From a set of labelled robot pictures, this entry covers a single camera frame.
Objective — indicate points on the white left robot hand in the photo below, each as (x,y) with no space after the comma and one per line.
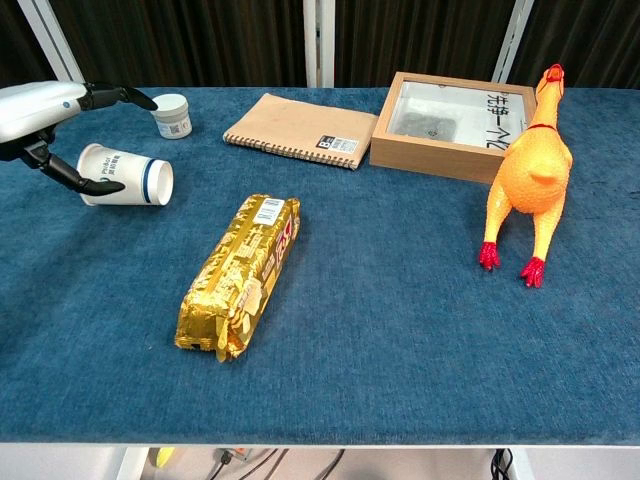
(30,110)

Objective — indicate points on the white paper cup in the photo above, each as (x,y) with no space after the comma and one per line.
(125,180)

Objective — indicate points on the small white plastic jar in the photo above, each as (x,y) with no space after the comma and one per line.
(172,122)

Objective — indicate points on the black curtain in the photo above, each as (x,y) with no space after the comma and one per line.
(200,40)

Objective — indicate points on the kraft spiral notebook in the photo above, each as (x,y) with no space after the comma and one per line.
(295,125)

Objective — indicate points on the gold foil snack package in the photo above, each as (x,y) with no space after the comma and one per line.
(235,280)

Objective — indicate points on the yellow plastic piece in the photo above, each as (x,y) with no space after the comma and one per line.
(165,456)

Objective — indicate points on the blue felt table mat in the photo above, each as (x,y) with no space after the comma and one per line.
(350,350)

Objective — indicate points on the wooden glass-top display box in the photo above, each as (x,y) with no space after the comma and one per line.
(430,160)

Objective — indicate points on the yellow rubber chicken toy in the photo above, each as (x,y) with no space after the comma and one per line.
(530,170)

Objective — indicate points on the white frame post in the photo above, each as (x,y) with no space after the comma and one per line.
(55,45)
(512,40)
(318,45)

